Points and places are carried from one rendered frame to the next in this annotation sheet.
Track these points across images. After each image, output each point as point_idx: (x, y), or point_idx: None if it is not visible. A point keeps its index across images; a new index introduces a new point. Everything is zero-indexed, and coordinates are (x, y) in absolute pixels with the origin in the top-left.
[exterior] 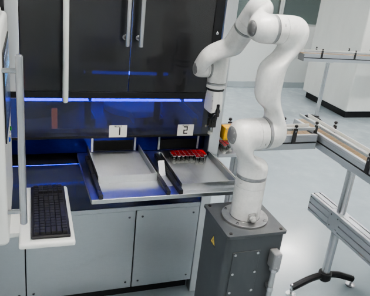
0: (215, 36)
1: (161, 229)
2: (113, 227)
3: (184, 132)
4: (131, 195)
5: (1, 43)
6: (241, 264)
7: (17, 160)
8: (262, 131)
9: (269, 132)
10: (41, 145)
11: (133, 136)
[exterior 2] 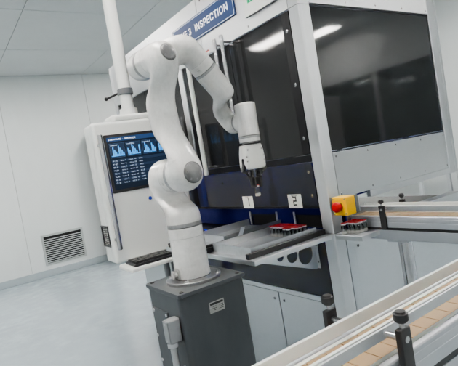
0: (294, 88)
1: (303, 323)
2: (266, 305)
3: (294, 203)
4: None
5: (101, 130)
6: (160, 324)
7: (215, 227)
8: (157, 169)
9: (161, 169)
10: (226, 216)
11: (258, 208)
